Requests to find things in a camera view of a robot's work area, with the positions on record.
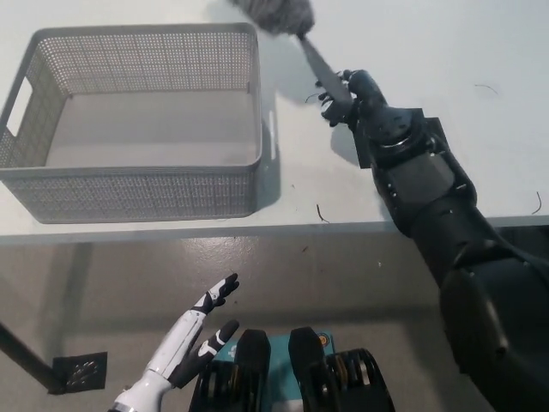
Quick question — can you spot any black perforated floor plate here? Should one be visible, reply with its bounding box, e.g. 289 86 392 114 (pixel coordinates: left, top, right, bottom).
50 351 109 394

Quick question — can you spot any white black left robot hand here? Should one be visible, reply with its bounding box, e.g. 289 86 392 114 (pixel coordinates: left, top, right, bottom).
112 272 241 407

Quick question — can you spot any grey perforated plastic basket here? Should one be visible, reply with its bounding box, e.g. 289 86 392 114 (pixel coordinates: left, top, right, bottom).
0 22 264 225

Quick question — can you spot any black tape patch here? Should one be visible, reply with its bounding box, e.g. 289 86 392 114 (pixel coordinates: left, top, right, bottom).
353 106 448 170

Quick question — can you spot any black table leg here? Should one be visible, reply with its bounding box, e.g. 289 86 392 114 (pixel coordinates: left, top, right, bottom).
0 321 66 395

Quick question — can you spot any grey fluffy duster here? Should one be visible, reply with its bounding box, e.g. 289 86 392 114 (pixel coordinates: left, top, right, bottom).
222 0 357 111

